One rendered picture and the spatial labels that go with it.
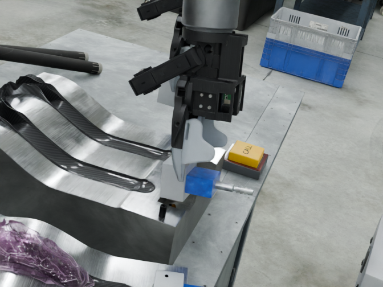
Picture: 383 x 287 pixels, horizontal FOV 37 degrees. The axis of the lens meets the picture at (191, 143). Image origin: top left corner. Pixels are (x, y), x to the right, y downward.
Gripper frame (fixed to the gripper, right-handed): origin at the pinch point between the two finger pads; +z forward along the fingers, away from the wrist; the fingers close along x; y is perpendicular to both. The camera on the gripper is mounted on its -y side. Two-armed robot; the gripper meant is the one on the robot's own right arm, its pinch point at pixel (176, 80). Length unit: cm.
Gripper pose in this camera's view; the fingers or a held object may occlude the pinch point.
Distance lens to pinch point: 111.4
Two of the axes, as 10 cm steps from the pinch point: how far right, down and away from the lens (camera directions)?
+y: 9.3, 2.9, -2.1
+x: 3.2, -4.0, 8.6
